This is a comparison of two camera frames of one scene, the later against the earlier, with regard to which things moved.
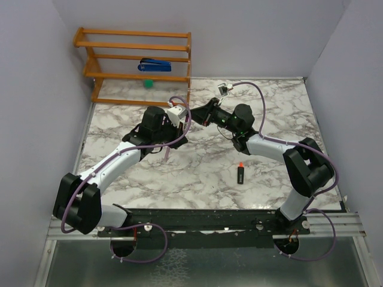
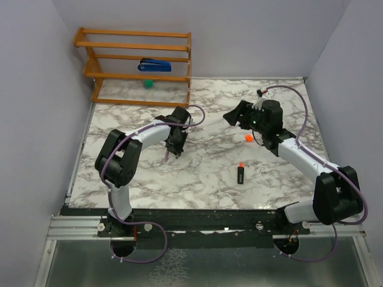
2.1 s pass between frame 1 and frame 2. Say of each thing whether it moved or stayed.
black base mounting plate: stayed
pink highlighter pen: stayed
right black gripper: moved
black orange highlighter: stayed
